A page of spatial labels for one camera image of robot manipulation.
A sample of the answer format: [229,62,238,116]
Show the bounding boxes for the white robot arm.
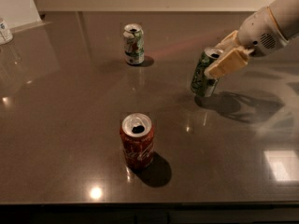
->
[205,0,299,79]

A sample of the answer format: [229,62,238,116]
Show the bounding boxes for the white green soda can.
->
[123,23,144,65]

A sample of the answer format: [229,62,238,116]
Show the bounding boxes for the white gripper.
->
[204,7,289,79]

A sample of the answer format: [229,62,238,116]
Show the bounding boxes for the red coke can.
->
[120,113,154,171]

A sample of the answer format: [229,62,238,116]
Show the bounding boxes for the white container at left edge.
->
[0,17,13,45]

